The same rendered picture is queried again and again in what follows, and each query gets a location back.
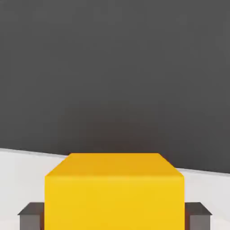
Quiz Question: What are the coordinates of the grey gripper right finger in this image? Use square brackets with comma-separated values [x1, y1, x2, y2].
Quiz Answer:
[184, 202, 213, 230]

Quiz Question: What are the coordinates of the small yellow cube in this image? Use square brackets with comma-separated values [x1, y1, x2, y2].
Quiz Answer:
[44, 153, 185, 230]

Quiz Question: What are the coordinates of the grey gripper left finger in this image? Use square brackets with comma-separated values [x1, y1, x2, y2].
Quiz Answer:
[17, 202, 45, 230]

